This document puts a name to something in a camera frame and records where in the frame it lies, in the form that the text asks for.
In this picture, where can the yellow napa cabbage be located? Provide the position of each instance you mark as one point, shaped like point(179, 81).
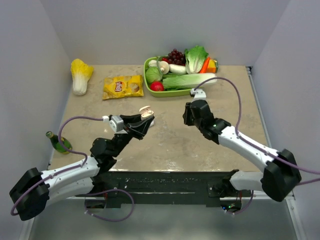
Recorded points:
point(81, 74)

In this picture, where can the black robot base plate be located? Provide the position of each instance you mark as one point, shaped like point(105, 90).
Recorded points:
point(210, 189)

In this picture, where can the round green cabbage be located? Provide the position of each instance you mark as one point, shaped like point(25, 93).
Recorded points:
point(153, 74)

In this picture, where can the green champagne bottle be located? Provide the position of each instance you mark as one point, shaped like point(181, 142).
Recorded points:
point(56, 144)

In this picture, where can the orange carrot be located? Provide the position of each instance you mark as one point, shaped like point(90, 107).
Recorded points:
point(205, 66)

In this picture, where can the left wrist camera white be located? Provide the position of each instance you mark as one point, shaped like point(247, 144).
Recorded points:
point(116, 123)

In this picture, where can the red apple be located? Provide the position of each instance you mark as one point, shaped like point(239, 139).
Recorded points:
point(157, 86)

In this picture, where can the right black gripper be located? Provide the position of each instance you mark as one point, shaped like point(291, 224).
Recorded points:
point(186, 115)

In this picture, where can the beige earbud case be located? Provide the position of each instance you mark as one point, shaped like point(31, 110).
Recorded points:
point(146, 112)

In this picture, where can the green plastic basket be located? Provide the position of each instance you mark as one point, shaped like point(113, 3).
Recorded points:
point(162, 94)

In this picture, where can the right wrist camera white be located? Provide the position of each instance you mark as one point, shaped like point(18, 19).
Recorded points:
point(197, 94)

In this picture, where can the purple grapes bunch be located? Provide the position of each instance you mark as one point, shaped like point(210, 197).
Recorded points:
point(176, 57)

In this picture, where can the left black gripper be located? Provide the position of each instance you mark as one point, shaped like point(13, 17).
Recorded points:
point(135, 127)

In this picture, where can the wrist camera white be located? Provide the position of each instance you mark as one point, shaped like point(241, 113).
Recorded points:
point(116, 123)
point(197, 94)

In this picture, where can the green leafy lettuce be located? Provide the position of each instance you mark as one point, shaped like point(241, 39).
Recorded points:
point(194, 59)

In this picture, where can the aluminium frame rail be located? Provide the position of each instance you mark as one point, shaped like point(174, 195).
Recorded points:
point(249, 70)

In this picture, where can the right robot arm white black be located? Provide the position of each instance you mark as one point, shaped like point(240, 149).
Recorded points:
point(277, 174)

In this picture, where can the long white green cabbage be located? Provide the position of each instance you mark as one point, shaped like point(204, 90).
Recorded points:
point(187, 81)

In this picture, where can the yellow Lays chips bag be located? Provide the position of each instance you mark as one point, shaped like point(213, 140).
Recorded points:
point(122, 87)

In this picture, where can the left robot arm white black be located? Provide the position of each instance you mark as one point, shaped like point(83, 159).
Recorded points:
point(36, 190)

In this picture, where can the orange pumpkin slice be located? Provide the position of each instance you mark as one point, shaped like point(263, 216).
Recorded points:
point(213, 66)

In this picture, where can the white daikon radish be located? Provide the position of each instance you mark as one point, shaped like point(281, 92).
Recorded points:
point(177, 69)

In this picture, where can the beige mushroom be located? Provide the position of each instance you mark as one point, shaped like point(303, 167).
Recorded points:
point(163, 67)

